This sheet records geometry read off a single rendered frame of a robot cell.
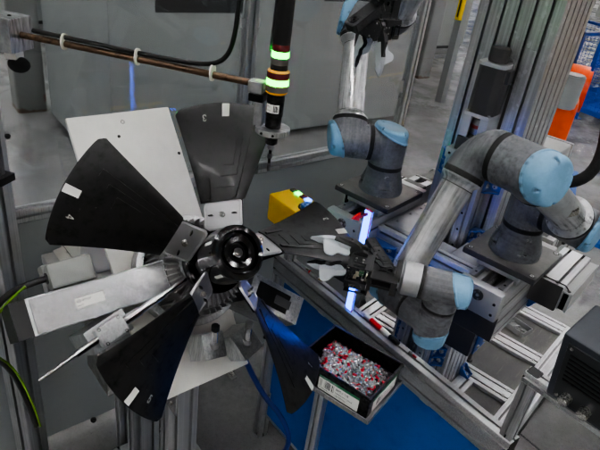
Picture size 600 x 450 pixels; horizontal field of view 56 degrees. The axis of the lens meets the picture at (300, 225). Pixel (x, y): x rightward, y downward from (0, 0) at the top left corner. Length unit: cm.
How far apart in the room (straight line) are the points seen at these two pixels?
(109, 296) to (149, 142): 43
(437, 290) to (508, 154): 32
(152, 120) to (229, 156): 30
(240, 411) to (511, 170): 163
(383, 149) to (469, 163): 60
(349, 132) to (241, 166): 66
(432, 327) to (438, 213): 26
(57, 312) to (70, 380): 106
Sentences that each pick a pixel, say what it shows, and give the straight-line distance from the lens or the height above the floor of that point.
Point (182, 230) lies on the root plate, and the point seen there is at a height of 125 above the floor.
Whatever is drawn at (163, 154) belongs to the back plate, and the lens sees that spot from 148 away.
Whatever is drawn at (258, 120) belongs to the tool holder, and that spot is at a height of 148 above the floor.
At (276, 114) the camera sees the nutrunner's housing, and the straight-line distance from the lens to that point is 113.
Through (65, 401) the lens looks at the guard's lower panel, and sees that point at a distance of 232.
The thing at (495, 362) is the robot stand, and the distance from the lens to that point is 272.
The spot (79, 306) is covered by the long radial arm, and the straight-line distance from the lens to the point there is 122.
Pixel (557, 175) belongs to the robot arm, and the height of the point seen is 144.
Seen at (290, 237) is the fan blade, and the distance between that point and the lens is 132.
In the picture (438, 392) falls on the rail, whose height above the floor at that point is 83.
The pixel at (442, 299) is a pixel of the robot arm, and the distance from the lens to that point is 125.
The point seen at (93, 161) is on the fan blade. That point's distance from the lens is 113.
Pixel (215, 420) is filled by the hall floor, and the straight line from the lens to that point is 246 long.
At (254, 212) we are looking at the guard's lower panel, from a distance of 223.
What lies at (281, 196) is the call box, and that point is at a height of 107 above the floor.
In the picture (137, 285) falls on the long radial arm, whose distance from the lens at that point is 126.
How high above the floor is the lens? 186
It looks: 29 degrees down
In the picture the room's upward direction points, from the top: 8 degrees clockwise
